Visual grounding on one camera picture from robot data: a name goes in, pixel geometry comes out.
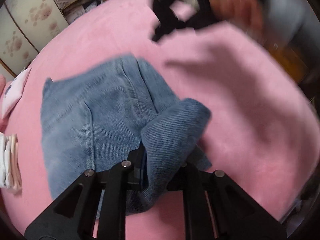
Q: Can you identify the blue denim jacket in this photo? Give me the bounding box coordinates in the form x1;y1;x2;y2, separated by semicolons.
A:
41;55;211;215

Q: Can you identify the folded white clothes stack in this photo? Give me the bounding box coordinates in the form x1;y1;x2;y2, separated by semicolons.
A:
0;133;22;194

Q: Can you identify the person right hand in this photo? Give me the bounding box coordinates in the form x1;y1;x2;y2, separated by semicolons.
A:
209;0;264;34

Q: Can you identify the pink bed blanket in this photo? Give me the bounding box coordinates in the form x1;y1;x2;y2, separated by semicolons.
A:
2;0;319;232

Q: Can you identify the wooden nightstand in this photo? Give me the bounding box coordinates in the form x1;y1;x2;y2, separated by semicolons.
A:
264;43;309;83

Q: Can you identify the white printed pillow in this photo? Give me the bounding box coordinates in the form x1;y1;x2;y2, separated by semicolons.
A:
1;69;31;119

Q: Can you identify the floral sliding wardrobe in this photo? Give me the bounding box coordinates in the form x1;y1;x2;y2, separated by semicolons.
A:
1;0;68;77

